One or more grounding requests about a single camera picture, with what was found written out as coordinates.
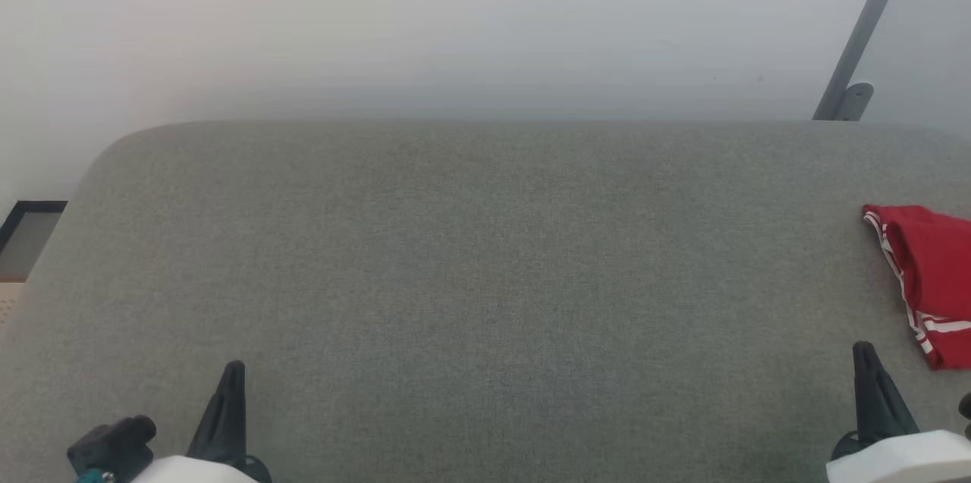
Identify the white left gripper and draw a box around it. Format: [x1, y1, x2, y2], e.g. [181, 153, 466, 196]
[129, 360, 272, 483]

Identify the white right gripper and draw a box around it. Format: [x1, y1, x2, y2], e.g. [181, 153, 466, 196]
[827, 341, 971, 483]

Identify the red garment with white stripes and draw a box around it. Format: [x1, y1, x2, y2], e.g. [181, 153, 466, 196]
[862, 204, 971, 372]

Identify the black framed panel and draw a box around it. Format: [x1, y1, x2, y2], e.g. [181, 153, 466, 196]
[0, 200, 68, 283]

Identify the grey metal wall bracket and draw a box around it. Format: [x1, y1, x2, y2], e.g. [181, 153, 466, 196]
[812, 0, 922, 121]

